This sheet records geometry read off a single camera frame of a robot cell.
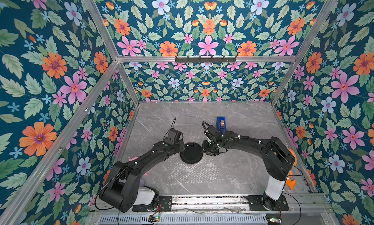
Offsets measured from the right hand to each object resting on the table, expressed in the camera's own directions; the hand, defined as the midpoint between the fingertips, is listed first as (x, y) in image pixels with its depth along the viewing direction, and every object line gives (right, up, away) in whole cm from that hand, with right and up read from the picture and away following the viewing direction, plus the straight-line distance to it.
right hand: (203, 149), depth 88 cm
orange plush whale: (+47, -15, -9) cm, 51 cm away
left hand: (-12, +2, +1) cm, 12 cm away
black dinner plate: (-7, -3, +3) cm, 8 cm away
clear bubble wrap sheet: (+1, -12, -4) cm, 13 cm away
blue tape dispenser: (+13, +15, +10) cm, 22 cm away
